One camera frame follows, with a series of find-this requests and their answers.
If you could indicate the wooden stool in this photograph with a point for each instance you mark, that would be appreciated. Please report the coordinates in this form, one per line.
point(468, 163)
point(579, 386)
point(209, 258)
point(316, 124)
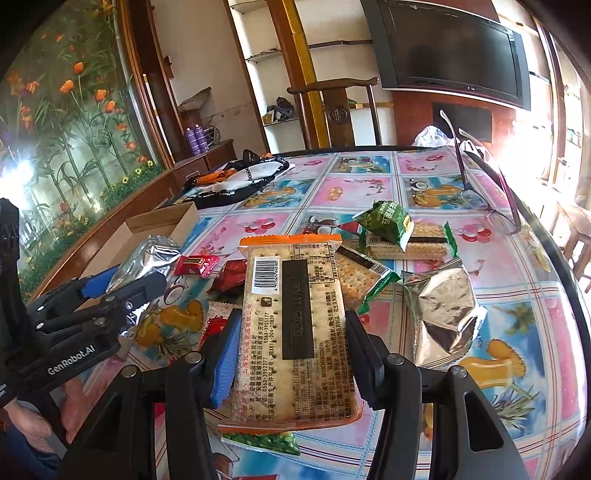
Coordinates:
point(577, 221)

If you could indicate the green cracker packet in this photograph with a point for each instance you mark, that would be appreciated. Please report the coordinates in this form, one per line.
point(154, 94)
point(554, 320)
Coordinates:
point(362, 277)
point(425, 249)

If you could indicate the person's left forearm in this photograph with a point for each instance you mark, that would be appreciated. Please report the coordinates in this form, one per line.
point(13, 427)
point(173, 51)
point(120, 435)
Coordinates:
point(23, 461)

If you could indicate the small red candy packet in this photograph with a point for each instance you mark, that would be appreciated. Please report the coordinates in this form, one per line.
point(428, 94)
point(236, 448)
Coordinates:
point(196, 265)

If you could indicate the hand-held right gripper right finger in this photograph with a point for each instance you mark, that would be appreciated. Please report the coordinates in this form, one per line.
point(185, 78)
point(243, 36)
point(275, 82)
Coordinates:
point(364, 364)

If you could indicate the small green pea packet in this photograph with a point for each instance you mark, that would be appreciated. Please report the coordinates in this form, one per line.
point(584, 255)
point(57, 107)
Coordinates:
point(263, 442)

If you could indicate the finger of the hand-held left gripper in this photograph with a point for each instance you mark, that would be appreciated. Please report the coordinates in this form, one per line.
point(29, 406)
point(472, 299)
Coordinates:
point(99, 280)
point(143, 288)

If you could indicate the purple eyeglasses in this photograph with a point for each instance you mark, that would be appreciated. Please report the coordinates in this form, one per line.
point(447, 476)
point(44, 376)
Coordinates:
point(503, 221)

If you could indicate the orange cracker packet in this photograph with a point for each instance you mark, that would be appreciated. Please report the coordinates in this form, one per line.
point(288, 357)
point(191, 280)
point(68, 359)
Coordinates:
point(300, 323)

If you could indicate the cardboard box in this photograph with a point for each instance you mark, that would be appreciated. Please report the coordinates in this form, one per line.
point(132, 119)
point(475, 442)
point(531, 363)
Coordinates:
point(157, 221)

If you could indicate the wooden chair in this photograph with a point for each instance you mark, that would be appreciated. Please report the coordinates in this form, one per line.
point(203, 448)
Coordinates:
point(339, 115)

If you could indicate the white red candy packet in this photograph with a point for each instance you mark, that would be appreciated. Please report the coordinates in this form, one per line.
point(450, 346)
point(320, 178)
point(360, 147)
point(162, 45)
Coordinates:
point(216, 319)

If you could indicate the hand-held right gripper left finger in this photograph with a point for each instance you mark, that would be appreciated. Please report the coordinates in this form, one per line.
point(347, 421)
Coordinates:
point(226, 364)

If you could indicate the flower painted glass panel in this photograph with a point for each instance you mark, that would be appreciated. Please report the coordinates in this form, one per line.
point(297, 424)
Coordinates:
point(69, 115)

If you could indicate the white wall shelf unit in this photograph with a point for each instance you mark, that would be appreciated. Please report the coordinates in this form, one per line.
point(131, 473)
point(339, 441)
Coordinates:
point(277, 78)

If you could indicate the large silver foil packet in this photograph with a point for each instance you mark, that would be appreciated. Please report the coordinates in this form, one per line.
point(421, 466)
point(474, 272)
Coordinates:
point(438, 314)

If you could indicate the fruit print tablecloth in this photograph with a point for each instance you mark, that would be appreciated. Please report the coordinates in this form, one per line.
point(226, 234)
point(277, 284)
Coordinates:
point(508, 323)

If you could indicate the flat screen television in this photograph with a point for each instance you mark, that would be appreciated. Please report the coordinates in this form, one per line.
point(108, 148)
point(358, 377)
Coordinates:
point(443, 46)

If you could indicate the dark shoes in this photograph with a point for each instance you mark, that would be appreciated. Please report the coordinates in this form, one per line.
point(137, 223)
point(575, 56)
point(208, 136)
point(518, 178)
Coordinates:
point(279, 110)

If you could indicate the white plastic bag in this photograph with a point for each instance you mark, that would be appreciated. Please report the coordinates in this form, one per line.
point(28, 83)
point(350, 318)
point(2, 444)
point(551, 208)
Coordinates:
point(429, 136)

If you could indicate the brown paper bag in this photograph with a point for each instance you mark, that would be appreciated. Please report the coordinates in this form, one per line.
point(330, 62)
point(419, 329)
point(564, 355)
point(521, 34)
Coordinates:
point(194, 100)

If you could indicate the person's left hand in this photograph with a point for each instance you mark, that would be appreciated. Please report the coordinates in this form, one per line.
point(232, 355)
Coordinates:
point(32, 422)

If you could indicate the green pea snack packet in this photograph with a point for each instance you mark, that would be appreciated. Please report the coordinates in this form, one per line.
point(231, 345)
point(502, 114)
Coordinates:
point(383, 221)

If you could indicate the black white patterned cloth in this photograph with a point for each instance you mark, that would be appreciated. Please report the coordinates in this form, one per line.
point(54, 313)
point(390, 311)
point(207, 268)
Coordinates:
point(240, 180)

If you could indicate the dark red foil packet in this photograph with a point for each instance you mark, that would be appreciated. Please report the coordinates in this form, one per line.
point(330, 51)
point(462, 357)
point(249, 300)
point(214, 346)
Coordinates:
point(231, 277)

